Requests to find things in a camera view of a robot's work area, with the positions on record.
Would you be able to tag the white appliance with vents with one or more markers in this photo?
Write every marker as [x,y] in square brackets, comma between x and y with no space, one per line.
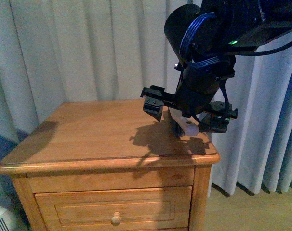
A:
[8,220]

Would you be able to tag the round wooden drawer knob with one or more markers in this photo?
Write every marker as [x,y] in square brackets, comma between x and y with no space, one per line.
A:
[116,219]

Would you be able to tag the light green curtain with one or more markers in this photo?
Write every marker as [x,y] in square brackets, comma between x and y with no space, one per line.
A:
[56,51]

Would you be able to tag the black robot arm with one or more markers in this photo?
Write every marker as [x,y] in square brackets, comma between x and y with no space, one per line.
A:
[206,40]

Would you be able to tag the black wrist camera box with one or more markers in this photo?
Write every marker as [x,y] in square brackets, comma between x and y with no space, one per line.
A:
[248,33]

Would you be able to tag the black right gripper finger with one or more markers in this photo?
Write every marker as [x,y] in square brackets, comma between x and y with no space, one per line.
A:
[213,123]

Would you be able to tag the wooden nightstand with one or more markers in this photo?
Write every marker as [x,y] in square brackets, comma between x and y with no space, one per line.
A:
[88,160]

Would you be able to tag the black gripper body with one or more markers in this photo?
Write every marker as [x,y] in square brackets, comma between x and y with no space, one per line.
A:
[194,92]

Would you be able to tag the beige hand brush black bristles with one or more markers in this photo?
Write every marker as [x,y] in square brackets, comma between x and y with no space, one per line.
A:
[182,126]

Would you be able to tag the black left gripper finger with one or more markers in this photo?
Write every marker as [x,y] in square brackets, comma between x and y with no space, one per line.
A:
[153,103]

